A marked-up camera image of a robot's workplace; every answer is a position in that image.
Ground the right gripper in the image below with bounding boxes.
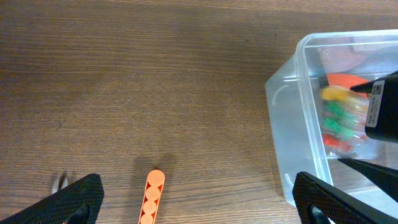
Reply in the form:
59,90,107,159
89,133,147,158
338,71,397,202

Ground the clear plastic container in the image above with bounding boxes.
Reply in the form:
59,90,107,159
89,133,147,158
265,30,397,217

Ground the orange perforated plastic bar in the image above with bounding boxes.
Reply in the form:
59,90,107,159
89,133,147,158
138,169,165,224

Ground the screwdriver set clear case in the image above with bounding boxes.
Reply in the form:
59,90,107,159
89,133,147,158
321,87,369,153

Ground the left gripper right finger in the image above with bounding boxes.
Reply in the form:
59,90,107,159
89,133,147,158
293,172,397,224

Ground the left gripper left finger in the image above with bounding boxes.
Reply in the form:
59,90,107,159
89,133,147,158
1,174,104,224

